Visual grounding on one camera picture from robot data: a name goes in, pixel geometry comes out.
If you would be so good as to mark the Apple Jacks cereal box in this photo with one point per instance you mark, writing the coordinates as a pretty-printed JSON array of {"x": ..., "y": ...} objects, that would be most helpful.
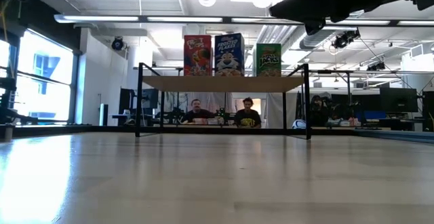
[{"x": 268, "y": 61}]

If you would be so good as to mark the Frosted Flakes cereal box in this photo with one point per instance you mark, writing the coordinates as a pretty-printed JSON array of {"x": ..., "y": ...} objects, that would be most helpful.
[{"x": 230, "y": 57}]

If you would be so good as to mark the Froot Loops cereal box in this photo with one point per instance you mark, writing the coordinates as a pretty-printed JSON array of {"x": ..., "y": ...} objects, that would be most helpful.
[{"x": 198, "y": 57}]

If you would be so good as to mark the small black robot arm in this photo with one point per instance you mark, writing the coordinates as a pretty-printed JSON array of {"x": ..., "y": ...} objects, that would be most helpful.
[{"x": 222, "y": 115}]

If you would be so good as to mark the person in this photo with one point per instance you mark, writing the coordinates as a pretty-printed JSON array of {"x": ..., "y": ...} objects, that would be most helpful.
[
  {"x": 248, "y": 115},
  {"x": 198, "y": 113},
  {"x": 318, "y": 112}
]

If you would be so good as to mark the white and blue ball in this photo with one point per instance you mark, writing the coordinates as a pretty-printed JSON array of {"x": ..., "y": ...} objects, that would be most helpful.
[{"x": 299, "y": 124}]

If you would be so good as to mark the black monitor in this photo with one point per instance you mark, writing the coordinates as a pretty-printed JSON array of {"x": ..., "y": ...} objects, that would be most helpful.
[
  {"x": 428, "y": 110},
  {"x": 398, "y": 100},
  {"x": 127, "y": 100}
]

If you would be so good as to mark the linear ceiling light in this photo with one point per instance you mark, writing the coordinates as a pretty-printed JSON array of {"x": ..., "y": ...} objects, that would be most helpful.
[{"x": 183, "y": 19}]

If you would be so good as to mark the blue table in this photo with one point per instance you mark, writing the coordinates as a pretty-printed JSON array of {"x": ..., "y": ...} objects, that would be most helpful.
[{"x": 371, "y": 115}]

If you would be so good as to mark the white tower device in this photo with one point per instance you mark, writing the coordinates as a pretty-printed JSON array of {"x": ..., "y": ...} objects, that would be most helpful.
[{"x": 103, "y": 114}]

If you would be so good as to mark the window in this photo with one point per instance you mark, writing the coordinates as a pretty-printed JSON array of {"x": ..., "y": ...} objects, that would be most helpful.
[{"x": 51, "y": 91}]

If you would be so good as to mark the black equipment rack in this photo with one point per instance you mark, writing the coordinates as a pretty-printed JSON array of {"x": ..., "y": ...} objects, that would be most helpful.
[{"x": 6, "y": 88}]

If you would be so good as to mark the silver air duct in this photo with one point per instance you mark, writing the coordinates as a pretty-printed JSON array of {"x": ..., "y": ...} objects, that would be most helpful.
[{"x": 318, "y": 40}]

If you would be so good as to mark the wooden shelf with black frame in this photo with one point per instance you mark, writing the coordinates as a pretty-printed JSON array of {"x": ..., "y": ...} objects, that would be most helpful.
[{"x": 220, "y": 84}]

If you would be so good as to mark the black ceiling camera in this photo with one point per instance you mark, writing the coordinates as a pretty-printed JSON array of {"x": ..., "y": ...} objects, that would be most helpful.
[{"x": 117, "y": 43}]

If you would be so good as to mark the grey metal bracket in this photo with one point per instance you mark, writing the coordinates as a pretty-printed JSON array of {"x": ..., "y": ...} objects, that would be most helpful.
[{"x": 6, "y": 132}]

